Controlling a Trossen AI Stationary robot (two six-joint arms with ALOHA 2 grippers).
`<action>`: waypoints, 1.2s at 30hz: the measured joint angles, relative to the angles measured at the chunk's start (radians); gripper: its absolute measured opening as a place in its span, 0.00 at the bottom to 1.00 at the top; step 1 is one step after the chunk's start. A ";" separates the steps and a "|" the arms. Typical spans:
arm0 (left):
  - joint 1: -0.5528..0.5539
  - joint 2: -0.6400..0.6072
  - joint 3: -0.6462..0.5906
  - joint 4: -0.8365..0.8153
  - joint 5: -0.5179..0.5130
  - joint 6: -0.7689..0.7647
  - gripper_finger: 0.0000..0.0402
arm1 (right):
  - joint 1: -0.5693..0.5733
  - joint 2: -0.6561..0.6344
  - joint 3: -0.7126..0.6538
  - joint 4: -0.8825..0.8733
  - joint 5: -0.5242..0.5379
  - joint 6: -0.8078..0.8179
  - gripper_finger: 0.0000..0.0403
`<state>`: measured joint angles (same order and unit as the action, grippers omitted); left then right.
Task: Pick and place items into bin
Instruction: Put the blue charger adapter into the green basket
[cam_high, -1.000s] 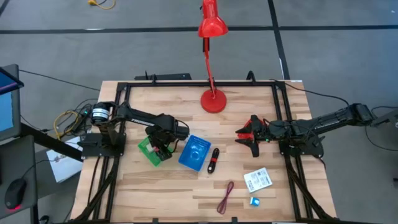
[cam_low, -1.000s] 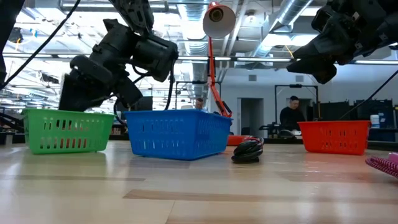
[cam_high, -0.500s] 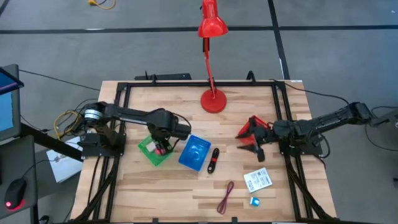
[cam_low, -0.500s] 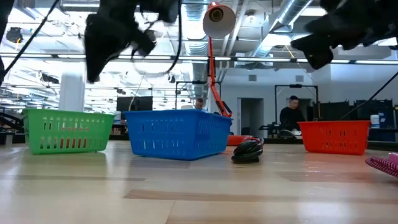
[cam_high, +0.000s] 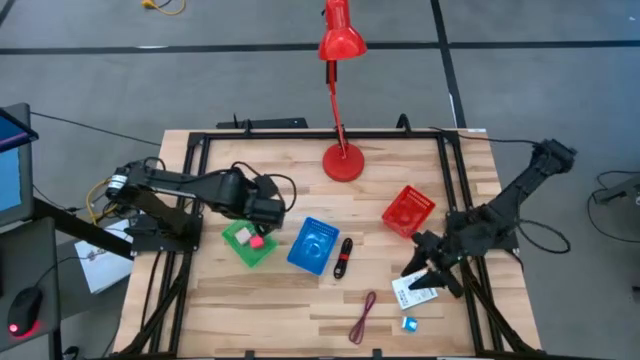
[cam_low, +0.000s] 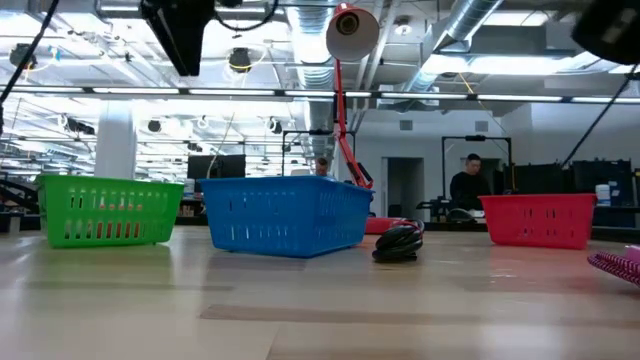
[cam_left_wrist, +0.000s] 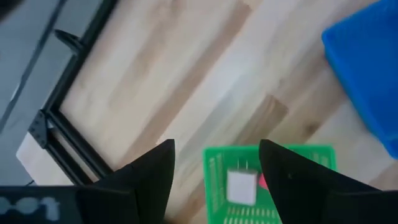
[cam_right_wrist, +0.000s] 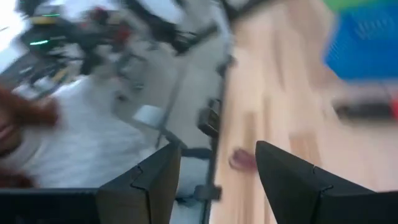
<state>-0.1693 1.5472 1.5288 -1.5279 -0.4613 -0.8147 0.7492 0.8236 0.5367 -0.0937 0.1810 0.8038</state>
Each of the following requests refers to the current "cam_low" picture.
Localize black monitor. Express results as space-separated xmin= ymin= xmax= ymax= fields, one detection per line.
xmin=187 ymin=153 xmax=247 ymax=194

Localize white round pillar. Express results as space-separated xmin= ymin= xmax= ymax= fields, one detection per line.
xmin=93 ymin=99 xmax=138 ymax=180

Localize pink charger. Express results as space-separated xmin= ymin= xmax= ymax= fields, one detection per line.
xmin=74 ymin=192 xmax=144 ymax=240

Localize red plastic basket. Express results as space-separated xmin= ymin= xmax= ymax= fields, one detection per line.
xmin=478 ymin=193 xmax=599 ymax=251

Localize pink braided cable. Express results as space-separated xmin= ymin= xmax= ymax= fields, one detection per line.
xmin=586 ymin=243 xmax=640 ymax=289

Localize green plastic basket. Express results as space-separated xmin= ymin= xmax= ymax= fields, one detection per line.
xmin=35 ymin=173 xmax=185 ymax=250

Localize black partition panels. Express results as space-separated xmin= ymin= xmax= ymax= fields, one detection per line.
xmin=503 ymin=158 xmax=637 ymax=207

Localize red desk lamp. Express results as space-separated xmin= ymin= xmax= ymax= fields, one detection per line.
xmin=325 ymin=2 xmax=409 ymax=236

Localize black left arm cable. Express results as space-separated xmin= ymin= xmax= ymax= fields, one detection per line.
xmin=213 ymin=0 xmax=280 ymax=33

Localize black metal rig frame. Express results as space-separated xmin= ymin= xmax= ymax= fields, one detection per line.
xmin=440 ymin=134 xmax=514 ymax=201

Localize black ceiling-mounted camera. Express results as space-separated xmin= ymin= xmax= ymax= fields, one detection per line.
xmin=228 ymin=46 xmax=253 ymax=75
xmin=8 ymin=42 xmax=39 ymax=71

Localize blue plastic basket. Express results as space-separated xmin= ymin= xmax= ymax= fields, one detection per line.
xmin=199 ymin=174 xmax=375 ymax=259

